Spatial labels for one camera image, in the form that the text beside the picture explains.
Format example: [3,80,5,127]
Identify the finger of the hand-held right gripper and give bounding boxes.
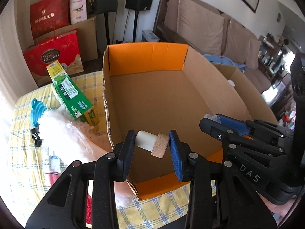
[200,117,301,206]
[216,114,296,148]

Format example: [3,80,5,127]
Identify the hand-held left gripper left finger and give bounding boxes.
[26,130,136,229]

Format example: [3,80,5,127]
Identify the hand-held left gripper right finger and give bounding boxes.
[169,130,274,229]

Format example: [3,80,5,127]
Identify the white stopper with wooden cap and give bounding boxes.
[135,130,170,159]

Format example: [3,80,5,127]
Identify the cardboard box orange flaps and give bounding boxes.
[102,42,279,201]

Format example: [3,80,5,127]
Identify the white fluffy duster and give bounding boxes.
[38,108,134,204]

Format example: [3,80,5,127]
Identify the small black clip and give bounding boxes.
[31,127,43,147]

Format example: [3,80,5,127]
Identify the blue collapsible funnel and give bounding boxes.
[30,98,46,127]

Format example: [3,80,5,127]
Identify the person's right hand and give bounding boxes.
[260,194,298,225]

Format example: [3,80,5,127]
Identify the dark wooden cabinet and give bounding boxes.
[262,76,297,115]

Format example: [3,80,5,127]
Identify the plain open cardboard box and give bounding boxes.
[212,63,279,124]

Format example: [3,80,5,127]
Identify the cluttered shelf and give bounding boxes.
[258,32,296,84]

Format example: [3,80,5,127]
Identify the small beige pillow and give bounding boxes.
[245,38,262,70]

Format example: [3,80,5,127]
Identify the blue cloth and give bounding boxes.
[204,54,249,73]

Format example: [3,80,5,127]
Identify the red fabric item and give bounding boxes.
[84,194,93,223]

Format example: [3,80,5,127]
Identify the small white blue packet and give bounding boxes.
[48,156,62,173]

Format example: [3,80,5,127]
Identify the large beige sofa cushion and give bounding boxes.
[220,13,256,58]
[177,0,226,56]

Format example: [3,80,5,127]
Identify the green and yellow carton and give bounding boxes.
[46,61,100,126]

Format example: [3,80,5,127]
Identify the dark wooden sofa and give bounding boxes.
[152,0,272,93]

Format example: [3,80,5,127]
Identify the yellow plaid tablecloth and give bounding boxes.
[8,71,215,229]

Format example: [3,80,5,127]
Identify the blue and white box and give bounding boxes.
[142,29,160,42]

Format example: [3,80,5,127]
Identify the red gift bag brown base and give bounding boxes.
[23,29,84,88]

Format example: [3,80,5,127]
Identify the brown cardboard box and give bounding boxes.
[36,16,99,64]

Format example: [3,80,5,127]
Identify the black speaker stand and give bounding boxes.
[132,10,140,43]
[103,12,112,46]

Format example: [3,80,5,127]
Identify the white toilet paper pack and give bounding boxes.
[70,0,87,25]

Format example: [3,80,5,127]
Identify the red gift bag gold print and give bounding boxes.
[30,0,74,40]

